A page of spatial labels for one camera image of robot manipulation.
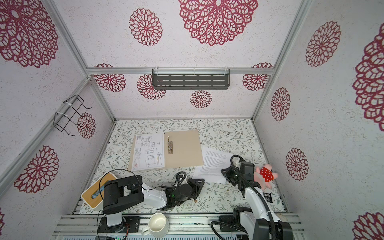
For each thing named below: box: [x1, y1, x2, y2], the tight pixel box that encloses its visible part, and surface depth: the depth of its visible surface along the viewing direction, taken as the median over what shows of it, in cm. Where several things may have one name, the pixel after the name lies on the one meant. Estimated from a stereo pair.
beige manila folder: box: [128, 129, 204, 171], surface depth 105 cm
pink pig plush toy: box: [254, 163, 279, 191], surface depth 87 cm
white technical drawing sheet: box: [131, 132, 165, 172], surface depth 103 cm
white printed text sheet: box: [192, 146, 233, 184], surface depth 97 cm
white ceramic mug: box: [141, 212, 170, 238], surface depth 71 cm
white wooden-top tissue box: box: [81, 172, 118, 211], surface depth 79 cm
